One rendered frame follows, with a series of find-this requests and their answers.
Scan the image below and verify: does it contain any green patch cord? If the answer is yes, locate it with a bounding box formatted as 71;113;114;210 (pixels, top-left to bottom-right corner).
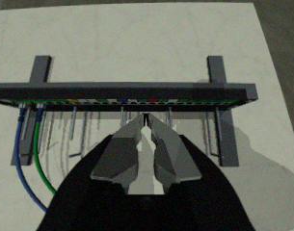
34;115;56;194

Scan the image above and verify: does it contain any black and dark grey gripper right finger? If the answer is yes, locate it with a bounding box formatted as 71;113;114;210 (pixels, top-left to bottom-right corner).
147;113;255;231

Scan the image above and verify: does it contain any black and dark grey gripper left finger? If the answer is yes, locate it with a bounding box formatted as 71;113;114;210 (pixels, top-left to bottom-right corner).
36;113;147;231

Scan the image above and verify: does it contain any dark grey port rack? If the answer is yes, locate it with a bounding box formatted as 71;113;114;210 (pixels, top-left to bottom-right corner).
0;55;258;167

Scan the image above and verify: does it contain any blue patch cord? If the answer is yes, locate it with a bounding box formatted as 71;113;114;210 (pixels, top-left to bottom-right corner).
14;115;47;212

